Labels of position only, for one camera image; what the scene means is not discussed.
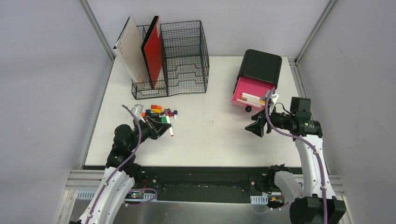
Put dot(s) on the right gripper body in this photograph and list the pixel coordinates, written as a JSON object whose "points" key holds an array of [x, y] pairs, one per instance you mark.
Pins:
{"points": [[280, 120]]}

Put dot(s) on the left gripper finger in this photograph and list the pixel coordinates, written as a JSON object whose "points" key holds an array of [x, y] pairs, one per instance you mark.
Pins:
{"points": [[154, 117], [158, 129]]}

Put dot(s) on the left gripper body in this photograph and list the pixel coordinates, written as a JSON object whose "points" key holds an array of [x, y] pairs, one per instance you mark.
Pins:
{"points": [[149, 127]]}

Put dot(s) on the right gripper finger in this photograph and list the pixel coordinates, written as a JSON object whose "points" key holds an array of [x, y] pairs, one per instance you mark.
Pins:
{"points": [[256, 129], [259, 117]]}

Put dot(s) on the red brown cap marker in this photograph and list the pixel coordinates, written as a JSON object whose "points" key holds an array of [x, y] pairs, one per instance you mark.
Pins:
{"points": [[168, 121]]}

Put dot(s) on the brown cap white marker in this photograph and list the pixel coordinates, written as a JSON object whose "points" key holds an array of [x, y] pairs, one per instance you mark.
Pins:
{"points": [[254, 101]]}

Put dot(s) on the yellow cap white marker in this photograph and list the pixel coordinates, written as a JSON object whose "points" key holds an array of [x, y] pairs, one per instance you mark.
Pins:
{"points": [[253, 103]]}

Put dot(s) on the purple cap white marker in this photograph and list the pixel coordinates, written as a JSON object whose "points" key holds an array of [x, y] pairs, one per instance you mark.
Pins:
{"points": [[246, 95]]}

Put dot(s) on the black pink drawer unit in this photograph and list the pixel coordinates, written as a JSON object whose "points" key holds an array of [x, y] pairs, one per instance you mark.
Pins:
{"points": [[259, 72]]}

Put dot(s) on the red A4 folder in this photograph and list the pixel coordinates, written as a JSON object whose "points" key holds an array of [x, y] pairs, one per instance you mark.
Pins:
{"points": [[152, 51]]}

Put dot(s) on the white A4 folder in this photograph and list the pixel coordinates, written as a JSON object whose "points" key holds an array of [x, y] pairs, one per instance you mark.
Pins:
{"points": [[128, 51]]}

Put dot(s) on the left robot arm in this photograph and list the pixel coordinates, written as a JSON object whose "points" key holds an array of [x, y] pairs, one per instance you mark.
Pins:
{"points": [[121, 171]]}

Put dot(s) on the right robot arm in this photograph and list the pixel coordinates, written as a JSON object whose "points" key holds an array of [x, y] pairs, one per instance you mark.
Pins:
{"points": [[314, 201]]}

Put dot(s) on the yellow highlighter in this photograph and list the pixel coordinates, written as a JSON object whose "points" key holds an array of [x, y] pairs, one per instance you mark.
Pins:
{"points": [[153, 110]]}

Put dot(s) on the blue cap white marker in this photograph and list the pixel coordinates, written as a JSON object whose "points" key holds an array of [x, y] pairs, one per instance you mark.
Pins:
{"points": [[175, 113]]}

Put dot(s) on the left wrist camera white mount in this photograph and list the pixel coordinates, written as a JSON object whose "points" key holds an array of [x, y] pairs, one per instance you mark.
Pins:
{"points": [[138, 109]]}

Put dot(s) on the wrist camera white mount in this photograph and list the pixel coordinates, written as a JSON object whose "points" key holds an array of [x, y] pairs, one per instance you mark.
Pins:
{"points": [[271, 99], [138, 109]]}

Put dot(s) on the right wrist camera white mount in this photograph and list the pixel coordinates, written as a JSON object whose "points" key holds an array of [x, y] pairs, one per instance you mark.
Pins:
{"points": [[271, 99]]}

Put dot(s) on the black mounting base plate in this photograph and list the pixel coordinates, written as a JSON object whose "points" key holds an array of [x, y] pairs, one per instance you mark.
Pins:
{"points": [[206, 184]]}

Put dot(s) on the black wire mesh desk organizer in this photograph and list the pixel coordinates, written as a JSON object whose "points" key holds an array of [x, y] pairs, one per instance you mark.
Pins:
{"points": [[185, 62]]}

